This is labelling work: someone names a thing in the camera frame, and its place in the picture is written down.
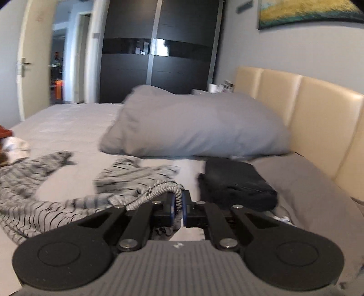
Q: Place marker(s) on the folded black clothes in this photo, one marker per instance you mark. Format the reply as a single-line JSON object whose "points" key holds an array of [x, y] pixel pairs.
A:
{"points": [[236, 182]]}

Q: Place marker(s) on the cream room door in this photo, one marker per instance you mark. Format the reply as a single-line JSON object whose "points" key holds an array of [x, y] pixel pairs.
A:
{"points": [[34, 57]]}

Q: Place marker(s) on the large grey pillow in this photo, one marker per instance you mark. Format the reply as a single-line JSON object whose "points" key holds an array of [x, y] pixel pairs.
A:
{"points": [[184, 128]]}

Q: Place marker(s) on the flat grey pillow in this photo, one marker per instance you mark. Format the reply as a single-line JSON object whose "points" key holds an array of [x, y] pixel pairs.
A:
{"points": [[312, 199]]}

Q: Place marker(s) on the framed wall painting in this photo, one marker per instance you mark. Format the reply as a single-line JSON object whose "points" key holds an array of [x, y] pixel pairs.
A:
{"points": [[298, 11]]}

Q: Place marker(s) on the grey striped sweater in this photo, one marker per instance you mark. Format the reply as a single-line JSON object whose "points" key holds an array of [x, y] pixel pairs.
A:
{"points": [[57, 216]]}

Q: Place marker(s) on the dark sliding-door wardrobe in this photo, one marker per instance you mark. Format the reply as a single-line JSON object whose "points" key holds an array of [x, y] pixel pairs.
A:
{"points": [[128, 79]]}

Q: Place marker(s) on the rust orange garment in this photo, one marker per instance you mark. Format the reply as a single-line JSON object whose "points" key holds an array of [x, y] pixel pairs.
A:
{"points": [[5, 133]]}

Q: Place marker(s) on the cream padded headboard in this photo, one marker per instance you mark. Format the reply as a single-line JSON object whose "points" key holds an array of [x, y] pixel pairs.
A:
{"points": [[321, 113]]}

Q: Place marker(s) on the orange chair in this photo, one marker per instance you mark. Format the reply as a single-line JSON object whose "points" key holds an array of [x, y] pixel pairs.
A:
{"points": [[58, 89]]}

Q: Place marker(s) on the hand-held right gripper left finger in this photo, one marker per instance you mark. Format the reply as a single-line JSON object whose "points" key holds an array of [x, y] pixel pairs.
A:
{"points": [[172, 212]]}

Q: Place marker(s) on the white cloth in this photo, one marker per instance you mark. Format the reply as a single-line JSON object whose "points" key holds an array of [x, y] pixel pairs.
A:
{"points": [[17, 148]]}

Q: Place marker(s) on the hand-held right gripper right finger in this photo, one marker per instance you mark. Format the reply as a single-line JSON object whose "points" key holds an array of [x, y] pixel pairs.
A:
{"points": [[186, 210]]}

